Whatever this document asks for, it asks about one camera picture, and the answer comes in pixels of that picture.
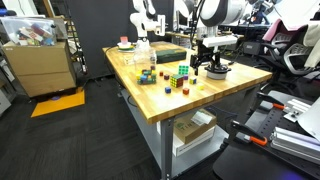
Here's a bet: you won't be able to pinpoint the orange floor mat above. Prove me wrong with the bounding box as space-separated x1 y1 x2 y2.
30 88 86 118

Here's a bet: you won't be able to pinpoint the black orange-handled clamp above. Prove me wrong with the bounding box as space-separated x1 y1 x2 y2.
256 92 288 111
229 119 269 148

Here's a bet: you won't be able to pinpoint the clear plastic tray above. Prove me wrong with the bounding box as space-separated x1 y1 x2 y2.
122 52 138 66

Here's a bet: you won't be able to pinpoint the white-framed puzzle cube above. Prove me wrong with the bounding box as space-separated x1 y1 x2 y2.
178 64 190 76

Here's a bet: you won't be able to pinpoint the small cardboard box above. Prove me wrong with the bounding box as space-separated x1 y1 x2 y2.
173 108 218 145

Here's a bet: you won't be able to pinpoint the large cardboard box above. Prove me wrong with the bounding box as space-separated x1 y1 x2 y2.
1 41 78 98

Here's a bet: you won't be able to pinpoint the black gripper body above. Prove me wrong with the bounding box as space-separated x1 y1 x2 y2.
199 45 222 62

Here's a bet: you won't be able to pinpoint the aluminium extrusion bars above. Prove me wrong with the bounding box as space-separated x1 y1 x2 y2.
269 126 320 165

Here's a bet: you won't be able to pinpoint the black-framed Rubik's cube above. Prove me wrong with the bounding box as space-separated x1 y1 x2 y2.
169 73 185 89

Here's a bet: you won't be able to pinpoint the white flat box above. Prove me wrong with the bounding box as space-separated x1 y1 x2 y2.
156 121 216 158

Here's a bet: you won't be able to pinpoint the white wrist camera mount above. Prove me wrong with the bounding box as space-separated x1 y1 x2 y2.
202 35 239 48

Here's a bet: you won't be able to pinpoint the clear bin of toys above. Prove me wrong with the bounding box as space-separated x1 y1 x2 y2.
0 16 58 47

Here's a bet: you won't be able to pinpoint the grey mesh office chair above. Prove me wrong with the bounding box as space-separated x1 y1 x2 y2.
259 18 320 76

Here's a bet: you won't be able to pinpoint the clear jar of blocks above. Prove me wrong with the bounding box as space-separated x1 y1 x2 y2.
133 46 158 85

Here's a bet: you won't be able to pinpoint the grey metal table frame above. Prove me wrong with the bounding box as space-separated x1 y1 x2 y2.
119 83 262 180

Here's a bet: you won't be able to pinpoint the black cart platform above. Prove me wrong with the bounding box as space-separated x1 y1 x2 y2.
212 89 320 180

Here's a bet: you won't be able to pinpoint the black backdrop curtain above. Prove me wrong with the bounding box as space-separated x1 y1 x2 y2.
64 0 175 80

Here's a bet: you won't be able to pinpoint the white bowl with red rim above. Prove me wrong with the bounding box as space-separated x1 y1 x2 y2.
116 42 136 50

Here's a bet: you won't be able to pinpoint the dark green flat case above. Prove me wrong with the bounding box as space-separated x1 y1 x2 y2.
155 48 188 64

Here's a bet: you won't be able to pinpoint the black lidded bowl pot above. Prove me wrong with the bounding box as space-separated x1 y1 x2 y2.
204 63 232 81

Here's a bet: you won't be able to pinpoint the pink cup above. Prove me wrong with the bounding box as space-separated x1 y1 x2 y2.
119 35 130 46

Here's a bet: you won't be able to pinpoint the yellow-green plate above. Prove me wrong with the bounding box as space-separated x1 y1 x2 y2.
117 46 136 53

